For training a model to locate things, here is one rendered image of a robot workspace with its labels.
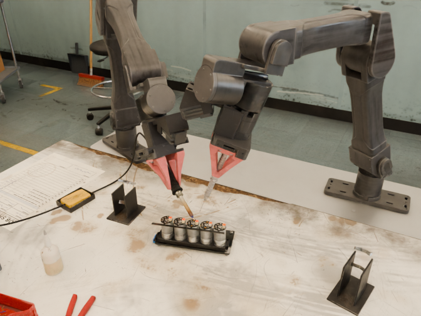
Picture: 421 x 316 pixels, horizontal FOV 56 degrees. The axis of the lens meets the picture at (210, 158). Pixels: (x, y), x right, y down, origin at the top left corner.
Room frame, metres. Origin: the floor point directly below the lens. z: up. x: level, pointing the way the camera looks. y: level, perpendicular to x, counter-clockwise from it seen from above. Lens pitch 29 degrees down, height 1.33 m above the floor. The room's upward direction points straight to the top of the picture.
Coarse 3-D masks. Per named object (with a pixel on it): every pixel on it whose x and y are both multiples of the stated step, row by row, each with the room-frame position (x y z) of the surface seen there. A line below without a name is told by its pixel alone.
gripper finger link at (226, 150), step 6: (210, 144) 0.62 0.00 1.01; (210, 150) 0.62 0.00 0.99; (216, 150) 0.62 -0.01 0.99; (222, 150) 0.61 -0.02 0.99; (228, 150) 0.61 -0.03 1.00; (210, 156) 0.63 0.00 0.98; (216, 156) 0.64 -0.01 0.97; (234, 156) 0.61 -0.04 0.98; (216, 162) 0.63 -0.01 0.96; (228, 162) 0.63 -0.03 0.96; (234, 162) 0.62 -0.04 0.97; (216, 168) 0.63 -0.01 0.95; (222, 168) 0.63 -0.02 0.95; (228, 168) 0.63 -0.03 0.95; (216, 174) 0.63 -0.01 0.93; (222, 174) 0.63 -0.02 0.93
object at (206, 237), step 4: (200, 228) 0.63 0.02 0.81; (200, 232) 0.63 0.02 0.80; (204, 232) 0.63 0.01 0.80; (208, 232) 0.63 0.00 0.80; (200, 236) 0.63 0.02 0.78; (204, 236) 0.63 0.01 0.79; (208, 236) 0.63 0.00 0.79; (200, 240) 0.63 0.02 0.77; (204, 240) 0.63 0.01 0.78; (208, 240) 0.63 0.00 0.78; (204, 244) 0.63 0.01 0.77; (208, 244) 0.63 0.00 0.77
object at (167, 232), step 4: (168, 216) 0.66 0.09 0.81; (172, 224) 0.65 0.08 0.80; (164, 228) 0.64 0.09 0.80; (168, 228) 0.64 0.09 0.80; (172, 228) 0.65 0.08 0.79; (164, 232) 0.64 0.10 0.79; (168, 232) 0.64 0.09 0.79; (172, 232) 0.65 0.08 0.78; (164, 236) 0.64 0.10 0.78; (168, 236) 0.64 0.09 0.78; (172, 236) 0.65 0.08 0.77
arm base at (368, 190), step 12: (360, 168) 0.84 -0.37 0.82; (336, 180) 0.89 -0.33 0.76; (360, 180) 0.81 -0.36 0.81; (372, 180) 0.80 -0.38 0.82; (324, 192) 0.84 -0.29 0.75; (336, 192) 0.83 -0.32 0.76; (348, 192) 0.83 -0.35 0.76; (360, 192) 0.81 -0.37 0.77; (372, 192) 0.80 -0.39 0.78; (384, 192) 0.83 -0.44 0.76; (396, 192) 0.83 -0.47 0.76; (372, 204) 0.79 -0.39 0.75; (384, 204) 0.78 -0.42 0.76; (396, 204) 0.78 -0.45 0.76; (408, 204) 0.78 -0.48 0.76
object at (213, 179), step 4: (220, 156) 0.64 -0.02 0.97; (224, 156) 0.64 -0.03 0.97; (220, 160) 0.64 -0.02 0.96; (224, 160) 0.64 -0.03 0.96; (220, 164) 0.64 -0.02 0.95; (220, 168) 0.64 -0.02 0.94; (212, 176) 0.64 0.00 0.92; (212, 180) 0.64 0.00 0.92; (216, 180) 0.64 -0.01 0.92; (212, 184) 0.64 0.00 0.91; (208, 188) 0.64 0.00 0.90; (212, 188) 0.64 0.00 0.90; (208, 192) 0.64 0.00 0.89; (208, 196) 0.64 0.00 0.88
